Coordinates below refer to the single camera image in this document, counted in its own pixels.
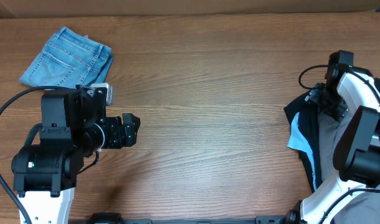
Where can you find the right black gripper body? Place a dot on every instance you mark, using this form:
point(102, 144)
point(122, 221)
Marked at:
point(338, 109)

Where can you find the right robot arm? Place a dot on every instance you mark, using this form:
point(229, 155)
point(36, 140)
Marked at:
point(333, 194)

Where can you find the grey shorts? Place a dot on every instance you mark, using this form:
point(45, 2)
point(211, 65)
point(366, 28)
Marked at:
point(365, 208)

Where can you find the folded blue denim jeans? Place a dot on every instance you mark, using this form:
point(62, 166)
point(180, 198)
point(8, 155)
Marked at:
point(68, 59)

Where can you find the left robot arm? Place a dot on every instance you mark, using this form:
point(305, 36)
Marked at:
point(74, 126)

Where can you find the black t-shirt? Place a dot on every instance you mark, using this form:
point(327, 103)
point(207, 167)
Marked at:
point(355, 157)

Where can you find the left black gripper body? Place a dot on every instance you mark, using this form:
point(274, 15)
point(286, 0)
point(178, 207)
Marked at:
point(113, 135)

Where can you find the light blue garment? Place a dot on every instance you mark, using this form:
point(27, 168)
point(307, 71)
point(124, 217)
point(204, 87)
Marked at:
point(298, 142)

